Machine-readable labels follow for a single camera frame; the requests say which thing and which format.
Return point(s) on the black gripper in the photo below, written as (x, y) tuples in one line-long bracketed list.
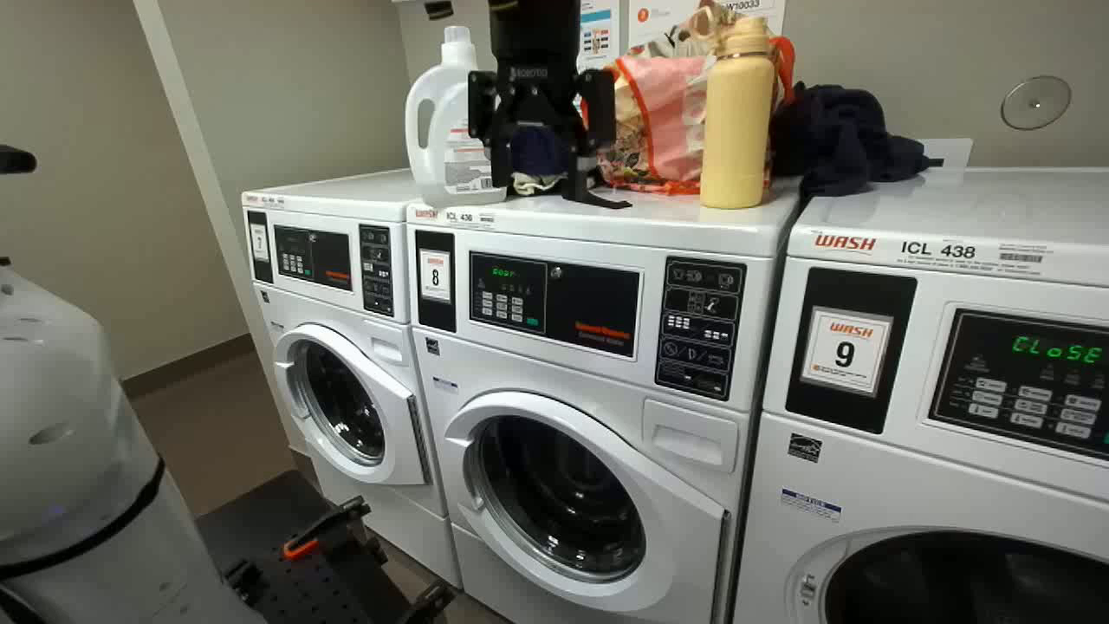
[(535, 40)]

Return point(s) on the beige clothing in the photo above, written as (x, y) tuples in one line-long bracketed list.
[(695, 34)]

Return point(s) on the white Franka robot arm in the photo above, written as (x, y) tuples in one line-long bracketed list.
[(70, 437)]

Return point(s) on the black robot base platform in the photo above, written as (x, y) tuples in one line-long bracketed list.
[(280, 591)]

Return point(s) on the orange patterned mesh bag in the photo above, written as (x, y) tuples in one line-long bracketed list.
[(661, 125)]

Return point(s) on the dark navy clothing pile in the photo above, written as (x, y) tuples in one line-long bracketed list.
[(838, 141)]

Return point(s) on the black cloth bundle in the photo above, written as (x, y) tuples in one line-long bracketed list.
[(539, 145)]

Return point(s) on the small off-white cloth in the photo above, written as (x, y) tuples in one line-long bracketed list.
[(539, 183)]

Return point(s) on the white detergent bottle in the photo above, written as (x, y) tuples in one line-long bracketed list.
[(436, 176)]

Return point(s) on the white notice poster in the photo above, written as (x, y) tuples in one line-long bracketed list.
[(596, 36)]

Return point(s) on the yellow water bottle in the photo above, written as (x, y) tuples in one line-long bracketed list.
[(735, 125)]

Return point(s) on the white front-load washer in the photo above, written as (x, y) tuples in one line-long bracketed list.
[(348, 209)]

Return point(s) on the white washer number eight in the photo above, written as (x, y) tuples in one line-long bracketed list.
[(602, 382)]

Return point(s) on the small white card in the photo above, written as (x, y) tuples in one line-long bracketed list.
[(951, 153)]

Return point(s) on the white washer number nine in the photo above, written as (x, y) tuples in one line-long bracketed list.
[(877, 486)]

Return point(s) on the black stand knob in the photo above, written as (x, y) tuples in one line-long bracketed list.
[(15, 162)]

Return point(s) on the round wall cover plate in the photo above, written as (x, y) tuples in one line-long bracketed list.
[(1038, 101)]

